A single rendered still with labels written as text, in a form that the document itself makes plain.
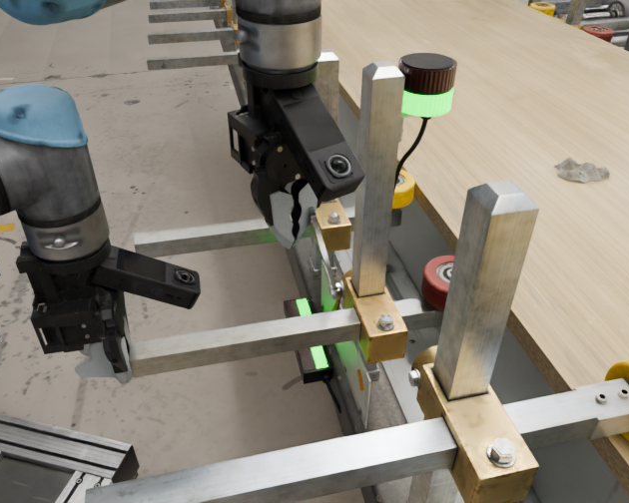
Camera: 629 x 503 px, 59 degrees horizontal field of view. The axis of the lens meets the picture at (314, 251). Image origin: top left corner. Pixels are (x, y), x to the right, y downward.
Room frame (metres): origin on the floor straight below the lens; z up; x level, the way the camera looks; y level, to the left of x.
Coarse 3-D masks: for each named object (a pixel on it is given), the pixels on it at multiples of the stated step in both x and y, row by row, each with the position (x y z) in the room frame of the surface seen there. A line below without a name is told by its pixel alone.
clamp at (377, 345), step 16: (352, 288) 0.56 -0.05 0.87; (384, 288) 0.56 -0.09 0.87; (352, 304) 0.54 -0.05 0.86; (368, 304) 0.53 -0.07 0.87; (384, 304) 0.53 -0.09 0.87; (368, 320) 0.50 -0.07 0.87; (400, 320) 0.50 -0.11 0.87; (368, 336) 0.47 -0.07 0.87; (384, 336) 0.47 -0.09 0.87; (400, 336) 0.48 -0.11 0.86; (368, 352) 0.47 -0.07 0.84; (384, 352) 0.47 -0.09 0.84; (400, 352) 0.48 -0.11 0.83
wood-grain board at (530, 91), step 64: (384, 0) 2.05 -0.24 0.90; (448, 0) 2.05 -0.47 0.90; (512, 0) 2.05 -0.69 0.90; (512, 64) 1.38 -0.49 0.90; (576, 64) 1.38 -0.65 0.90; (448, 128) 1.00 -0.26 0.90; (512, 128) 1.00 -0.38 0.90; (576, 128) 1.00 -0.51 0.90; (448, 192) 0.76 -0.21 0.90; (576, 192) 0.76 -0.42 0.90; (576, 256) 0.59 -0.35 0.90; (512, 320) 0.48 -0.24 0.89; (576, 320) 0.46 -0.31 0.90; (576, 384) 0.37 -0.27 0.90
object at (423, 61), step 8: (408, 56) 0.59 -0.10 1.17; (416, 56) 0.59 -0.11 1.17; (424, 56) 0.59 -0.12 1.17; (432, 56) 0.59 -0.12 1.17; (440, 56) 0.59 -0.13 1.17; (408, 64) 0.56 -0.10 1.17; (416, 64) 0.56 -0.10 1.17; (424, 64) 0.56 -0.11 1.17; (432, 64) 0.56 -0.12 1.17; (440, 64) 0.56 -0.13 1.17; (448, 64) 0.56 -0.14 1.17; (424, 120) 0.57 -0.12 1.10; (400, 128) 0.55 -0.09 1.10; (424, 128) 0.57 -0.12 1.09; (400, 136) 0.55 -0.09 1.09; (416, 144) 0.57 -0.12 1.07; (408, 152) 0.57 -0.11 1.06; (400, 160) 0.57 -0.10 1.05; (400, 168) 0.57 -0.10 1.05
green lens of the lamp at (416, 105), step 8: (408, 96) 0.55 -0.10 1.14; (416, 96) 0.54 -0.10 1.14; (424, 96) 0.54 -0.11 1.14; (432, 96) 0.54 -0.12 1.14; (440, 96) 0.54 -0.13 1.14; (448, 96) 0.55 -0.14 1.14; (408, 104) 0.55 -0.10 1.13; (416, 104) 0.54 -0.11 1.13; (424, 104) 0.54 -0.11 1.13; (432, 104) 0.54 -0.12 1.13; (440, 104) 0.55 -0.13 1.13; (448, 104) 0.55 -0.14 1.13; (408, 112) 0.55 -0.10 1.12; (416, 112) 0.54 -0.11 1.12; (424, 112) 0.54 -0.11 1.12; (432, 112) 0.54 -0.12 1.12; (440, 112) 0.55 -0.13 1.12
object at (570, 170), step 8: (568, 160) 0.83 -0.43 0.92; (560, 168) 0.83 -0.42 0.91; (568, 168) 0.82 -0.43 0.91; (576, 168) 0.81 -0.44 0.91; (584, 168) 0.81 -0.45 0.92; (592, 168) 0.80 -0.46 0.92; (600, 168) 0.81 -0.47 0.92; (560, 176) 0.80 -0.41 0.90; (568, 176) 0.80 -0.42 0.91; (576, 176) 0.79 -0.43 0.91; (584, 176) 0.80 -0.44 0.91; (592, 176) 0.80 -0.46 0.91; (600, 176) 0.80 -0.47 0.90; (608, 176) 0.80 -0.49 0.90
